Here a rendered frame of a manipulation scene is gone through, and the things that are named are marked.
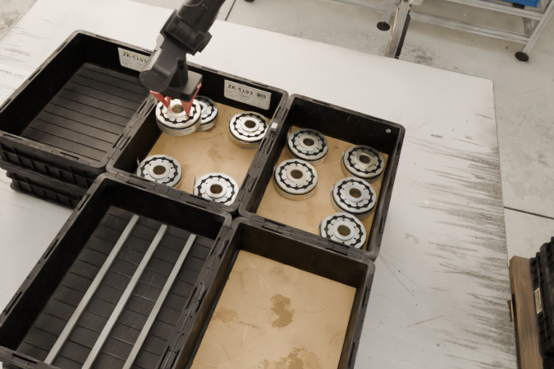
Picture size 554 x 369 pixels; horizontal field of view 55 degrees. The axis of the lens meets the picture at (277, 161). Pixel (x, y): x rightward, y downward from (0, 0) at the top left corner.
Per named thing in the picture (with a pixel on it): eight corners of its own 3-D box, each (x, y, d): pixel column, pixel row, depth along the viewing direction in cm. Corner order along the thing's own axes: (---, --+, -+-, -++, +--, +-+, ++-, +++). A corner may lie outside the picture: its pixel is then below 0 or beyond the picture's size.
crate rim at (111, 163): (181, 65, 138) (180, 58, 137) (289, 98, 135) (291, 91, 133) (104, 176, 113) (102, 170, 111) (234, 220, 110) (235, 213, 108)
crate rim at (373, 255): (289, 98, 135) (291, 91, 133) (404, 132, 131) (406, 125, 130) (234, 220, 110) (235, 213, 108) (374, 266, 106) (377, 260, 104)
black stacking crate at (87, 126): (84, 63, 149) (77, 30, 140) (181, 92, 146) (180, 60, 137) (-5, 163, 124) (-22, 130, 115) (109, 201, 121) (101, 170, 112)
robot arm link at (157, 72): (214, 31, 102) (177, 4, 100) (194, 70, 96) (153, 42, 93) (188, 63, 111) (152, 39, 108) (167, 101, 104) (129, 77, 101)
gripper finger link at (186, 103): (191, 125, 118) (188, 96, 111) (161, 116, 119) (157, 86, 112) (203, 105, 122) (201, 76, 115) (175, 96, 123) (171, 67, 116)
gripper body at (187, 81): (190, 100, 112) (189, 75, 106) (147, 87, 113) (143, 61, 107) (203, 81, 116) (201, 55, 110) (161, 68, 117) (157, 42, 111)
